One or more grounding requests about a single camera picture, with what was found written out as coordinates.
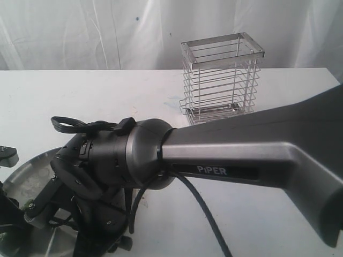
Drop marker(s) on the round steel plate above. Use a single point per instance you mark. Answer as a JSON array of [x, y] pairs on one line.
[[24, 184]]

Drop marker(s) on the green cucumber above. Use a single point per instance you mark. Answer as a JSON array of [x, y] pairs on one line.
[[24, 204]]

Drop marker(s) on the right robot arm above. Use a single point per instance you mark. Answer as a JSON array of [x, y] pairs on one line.
[[297, 148]]

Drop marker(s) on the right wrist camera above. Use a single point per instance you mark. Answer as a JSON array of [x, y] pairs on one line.
[[40, 212]]

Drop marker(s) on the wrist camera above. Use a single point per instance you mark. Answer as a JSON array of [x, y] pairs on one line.
[[9, 156], [40, 212]]

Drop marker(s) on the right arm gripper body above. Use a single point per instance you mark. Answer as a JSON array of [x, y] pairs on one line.
[[99, 212]]

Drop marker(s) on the wire cutlery holder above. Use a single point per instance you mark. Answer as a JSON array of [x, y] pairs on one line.
[[220, 76]]

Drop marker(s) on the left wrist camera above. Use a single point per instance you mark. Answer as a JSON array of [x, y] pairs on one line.
[[9, 156]]

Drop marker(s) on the white backdrop curtain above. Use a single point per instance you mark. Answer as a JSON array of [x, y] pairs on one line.
[[124, 35]]

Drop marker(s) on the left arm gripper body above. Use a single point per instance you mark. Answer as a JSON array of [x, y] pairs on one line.
[[13, 248]]

